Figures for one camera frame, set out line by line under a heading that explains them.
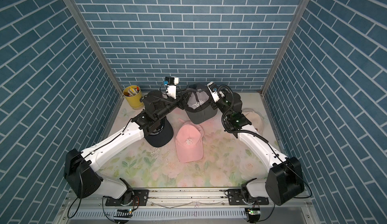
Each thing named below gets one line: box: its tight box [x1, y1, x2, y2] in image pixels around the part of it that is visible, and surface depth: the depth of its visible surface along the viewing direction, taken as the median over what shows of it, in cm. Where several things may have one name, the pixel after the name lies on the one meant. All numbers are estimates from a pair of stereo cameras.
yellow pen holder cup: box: [122, 85, 145, 110], surface depth 107 cm
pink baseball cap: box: [174, 118, 205, 163], surface depth 91 cm
